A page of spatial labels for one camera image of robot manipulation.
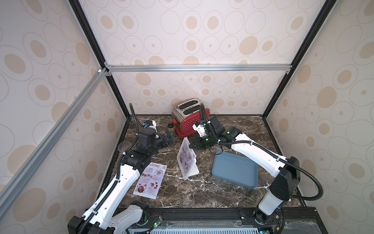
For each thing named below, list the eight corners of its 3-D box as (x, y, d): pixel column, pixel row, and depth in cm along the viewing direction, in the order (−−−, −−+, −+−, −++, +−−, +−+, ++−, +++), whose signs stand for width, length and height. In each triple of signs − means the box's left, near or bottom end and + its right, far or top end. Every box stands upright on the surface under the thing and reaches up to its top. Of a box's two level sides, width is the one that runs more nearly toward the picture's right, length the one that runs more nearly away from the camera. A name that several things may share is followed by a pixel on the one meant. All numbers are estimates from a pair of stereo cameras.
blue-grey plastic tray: (210, 176, 90) (210, 174, 88) (215, 151, 101) (216, 149, 99) (256, 190, 85) (258, 188, 82) (256, 162, 96) (258, 160, 94)
